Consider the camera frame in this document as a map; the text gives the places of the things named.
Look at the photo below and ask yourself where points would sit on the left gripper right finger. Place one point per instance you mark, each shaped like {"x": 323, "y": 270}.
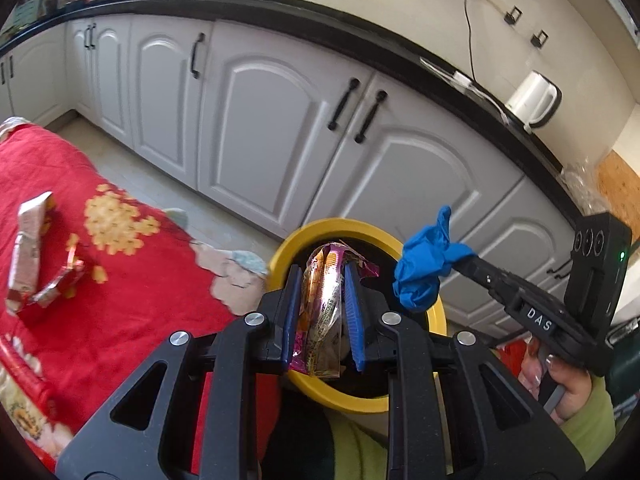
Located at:
{"x": 491, "y": 427}

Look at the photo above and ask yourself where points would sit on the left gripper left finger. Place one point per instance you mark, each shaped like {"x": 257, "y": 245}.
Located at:
{"x": 191, "y": 393}

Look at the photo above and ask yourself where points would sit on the blue rubber glove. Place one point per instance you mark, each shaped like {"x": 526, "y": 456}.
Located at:
{"x": 427, "y": 257}

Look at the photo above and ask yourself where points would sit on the gold pink snack wrapper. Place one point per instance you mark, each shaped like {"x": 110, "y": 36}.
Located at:
{"x": 321, "y": 339}

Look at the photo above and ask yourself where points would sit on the red snack wrapper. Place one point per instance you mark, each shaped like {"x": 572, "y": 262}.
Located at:
{"x": 67, "y": 277}

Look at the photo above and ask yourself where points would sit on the yellow rimmed trash bin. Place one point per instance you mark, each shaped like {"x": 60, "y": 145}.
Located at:
{"x": 378, "y": 331}

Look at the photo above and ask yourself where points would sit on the person's right hand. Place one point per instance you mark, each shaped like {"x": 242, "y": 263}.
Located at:
{"x": 576, "y": 382}

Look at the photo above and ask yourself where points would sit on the clear plastic bag on counter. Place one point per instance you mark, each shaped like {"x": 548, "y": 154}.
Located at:
{"x": 579, "y": 179}

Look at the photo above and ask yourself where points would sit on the red floral tablecloth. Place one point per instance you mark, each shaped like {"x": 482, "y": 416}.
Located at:
{"x": 145, "y": 278}

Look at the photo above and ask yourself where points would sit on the white electric kettle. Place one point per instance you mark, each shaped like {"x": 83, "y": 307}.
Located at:
{"x": 535, "y": 101}

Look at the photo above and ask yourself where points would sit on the black countertop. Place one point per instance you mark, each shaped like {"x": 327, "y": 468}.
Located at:
{"x": 363, "y": 41}

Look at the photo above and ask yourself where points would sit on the white charger with cable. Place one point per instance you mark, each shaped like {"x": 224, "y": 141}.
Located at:
{"x": 468, "y": 88}

